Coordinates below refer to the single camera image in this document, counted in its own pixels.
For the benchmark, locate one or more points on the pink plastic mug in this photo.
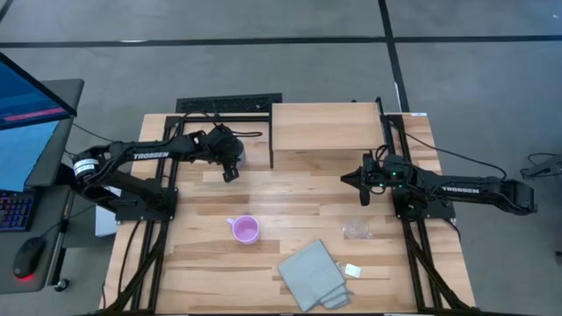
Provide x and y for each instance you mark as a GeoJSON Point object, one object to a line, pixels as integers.
{"type": "Point", "coordinates": [246, 229]}

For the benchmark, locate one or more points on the black desk caster wheel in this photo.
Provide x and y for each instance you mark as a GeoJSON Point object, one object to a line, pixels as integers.
{"type": "Point", "coordinates": [62, 285]}

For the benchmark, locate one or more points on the backlit computer keyboard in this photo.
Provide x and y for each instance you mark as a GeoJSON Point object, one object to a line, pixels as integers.
{"type": "Point", "coordinates": [15, 210]}

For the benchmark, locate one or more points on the grey computer desk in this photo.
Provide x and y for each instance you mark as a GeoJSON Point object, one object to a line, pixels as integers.
{"type": "Point", "coordinates": [48, 213]}

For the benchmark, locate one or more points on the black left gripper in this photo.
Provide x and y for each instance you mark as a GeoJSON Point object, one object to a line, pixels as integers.
{"type": "Point", "coordinates": [221, 142]}

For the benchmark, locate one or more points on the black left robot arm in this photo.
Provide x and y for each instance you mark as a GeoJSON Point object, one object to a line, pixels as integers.
{"type": "Point", "coordinates": [149, 155]}

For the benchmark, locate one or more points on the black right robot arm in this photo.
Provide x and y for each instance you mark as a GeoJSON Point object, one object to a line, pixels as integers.
{"type": "Point", "coordinates": [461, 189]}

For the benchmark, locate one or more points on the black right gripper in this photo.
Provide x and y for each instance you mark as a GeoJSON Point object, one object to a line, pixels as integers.
{"type": "Point", "coordinates": [383, 175]}

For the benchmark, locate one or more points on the computer monitor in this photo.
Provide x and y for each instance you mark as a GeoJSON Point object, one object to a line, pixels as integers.
{"type": "Point", "coordinates": [26, 101]}

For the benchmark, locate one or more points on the black device on floor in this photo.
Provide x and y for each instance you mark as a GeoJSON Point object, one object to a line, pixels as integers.
{"type": "Point", "coordinates": [546, 167]}

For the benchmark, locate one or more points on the black aluminium table frame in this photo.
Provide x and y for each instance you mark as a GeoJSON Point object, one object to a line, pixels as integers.
{"type": "Point", "coordinates": [228, 118]}

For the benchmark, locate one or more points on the white cloth tag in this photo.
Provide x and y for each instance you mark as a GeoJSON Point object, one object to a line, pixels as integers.
{"type": "Point", "coordinates": [352, 270]}

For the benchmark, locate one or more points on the black computer mouse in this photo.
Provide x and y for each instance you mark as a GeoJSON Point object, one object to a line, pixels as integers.
{"type": "Point", "coordinates": [28, 255]}

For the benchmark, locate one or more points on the grey folded waffle cloth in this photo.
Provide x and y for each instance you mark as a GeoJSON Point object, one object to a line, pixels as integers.
{"type": "Point", "coordinates": [309, 274]}

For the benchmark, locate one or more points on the white box under table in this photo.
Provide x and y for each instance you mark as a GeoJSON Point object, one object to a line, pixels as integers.
{"type": "Point", "coordinates": [105, 221]}

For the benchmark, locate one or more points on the wooden box platform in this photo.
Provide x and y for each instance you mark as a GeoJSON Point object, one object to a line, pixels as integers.
{"type": "Point", "coordinates": [325, 127]}

